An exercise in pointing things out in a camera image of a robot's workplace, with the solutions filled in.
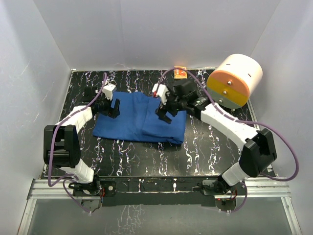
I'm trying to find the white cylindrical drawer container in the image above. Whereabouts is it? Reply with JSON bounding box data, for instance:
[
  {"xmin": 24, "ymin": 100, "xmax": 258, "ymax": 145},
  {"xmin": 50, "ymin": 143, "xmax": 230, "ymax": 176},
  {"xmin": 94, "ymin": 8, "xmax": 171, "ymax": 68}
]
[{"xmin": 206, "ymin": 54, "xmax": 263, "ymax": 109}]

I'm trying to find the blue surgical drape cloth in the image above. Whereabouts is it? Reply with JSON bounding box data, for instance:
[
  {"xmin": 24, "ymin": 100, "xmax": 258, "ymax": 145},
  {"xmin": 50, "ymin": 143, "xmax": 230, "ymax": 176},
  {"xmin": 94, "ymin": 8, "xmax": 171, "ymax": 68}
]
[{"xmin": 92, "ymin": 92, "xmax": 186, "ymax": 144}]

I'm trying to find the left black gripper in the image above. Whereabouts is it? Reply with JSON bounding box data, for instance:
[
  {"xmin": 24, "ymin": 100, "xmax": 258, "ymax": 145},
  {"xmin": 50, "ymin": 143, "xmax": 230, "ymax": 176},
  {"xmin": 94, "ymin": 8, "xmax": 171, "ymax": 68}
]
[{"xmin": 95, "ymin": 92, "xmax": 119, "ymax": 119}]

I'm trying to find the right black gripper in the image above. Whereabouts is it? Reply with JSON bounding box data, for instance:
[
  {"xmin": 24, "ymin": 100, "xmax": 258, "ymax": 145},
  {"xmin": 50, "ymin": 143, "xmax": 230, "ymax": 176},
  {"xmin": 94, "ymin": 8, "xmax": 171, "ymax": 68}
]
[{"xmin": 156, "ymin": 89, "xmax": 187, "ymax": 123}]

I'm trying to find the small orange circuit board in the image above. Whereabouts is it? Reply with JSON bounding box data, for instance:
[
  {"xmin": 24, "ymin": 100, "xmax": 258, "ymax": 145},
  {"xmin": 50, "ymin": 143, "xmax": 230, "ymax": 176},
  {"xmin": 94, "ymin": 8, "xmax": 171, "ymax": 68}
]
[{"xmin": 174, "ymin": 66, "xmax": 188, "ymax": 80}]

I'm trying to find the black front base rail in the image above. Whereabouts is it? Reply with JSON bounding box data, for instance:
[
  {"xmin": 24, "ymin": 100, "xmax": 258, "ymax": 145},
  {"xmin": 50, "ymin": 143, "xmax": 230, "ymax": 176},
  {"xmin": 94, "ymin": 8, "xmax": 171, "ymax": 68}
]
[{"xmin": 73, "ymin": 175, "xmax": 245, "ymax": 208}]

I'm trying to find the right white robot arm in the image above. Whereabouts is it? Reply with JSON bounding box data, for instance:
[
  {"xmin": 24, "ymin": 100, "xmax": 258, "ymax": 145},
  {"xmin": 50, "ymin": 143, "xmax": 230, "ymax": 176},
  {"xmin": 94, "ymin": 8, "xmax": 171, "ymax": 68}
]
[{"xmin": 152, "ymin": 80, "xmax": 277, "ymax": 194}]

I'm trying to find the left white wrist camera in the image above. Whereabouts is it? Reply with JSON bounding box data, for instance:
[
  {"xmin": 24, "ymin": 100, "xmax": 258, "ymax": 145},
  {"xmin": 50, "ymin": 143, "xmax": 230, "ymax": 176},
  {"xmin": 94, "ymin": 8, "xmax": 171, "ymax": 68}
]
[{"xmin": 96, "ymin": 83, "xmax": 116, "ymax": 101}]

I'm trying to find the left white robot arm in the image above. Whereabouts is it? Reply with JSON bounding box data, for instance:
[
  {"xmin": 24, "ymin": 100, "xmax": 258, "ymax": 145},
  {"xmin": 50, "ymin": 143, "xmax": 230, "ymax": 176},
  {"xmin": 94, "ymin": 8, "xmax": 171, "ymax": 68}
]
[{"xmin": 43, "ymin": 83, "xmax": 120, "ymax": 195}]

